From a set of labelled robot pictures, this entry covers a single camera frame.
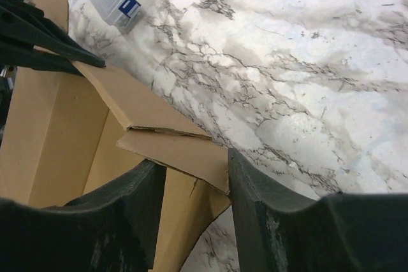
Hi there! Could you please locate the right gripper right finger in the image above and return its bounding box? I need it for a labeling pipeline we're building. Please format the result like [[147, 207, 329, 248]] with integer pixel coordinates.
[[227, 147, 316, 272]]

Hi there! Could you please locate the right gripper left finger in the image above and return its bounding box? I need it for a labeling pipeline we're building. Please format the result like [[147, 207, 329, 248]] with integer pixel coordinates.
[[62, 159, 168, 272]]

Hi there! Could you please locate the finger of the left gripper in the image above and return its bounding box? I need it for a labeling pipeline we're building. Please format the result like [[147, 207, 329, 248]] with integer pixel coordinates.
[[1, 43, 83, 76], [1, 0, 105, 68]]

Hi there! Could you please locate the brown cardboard box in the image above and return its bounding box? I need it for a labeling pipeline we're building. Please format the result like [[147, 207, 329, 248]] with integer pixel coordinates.
[[1, 0, 230, 271]]

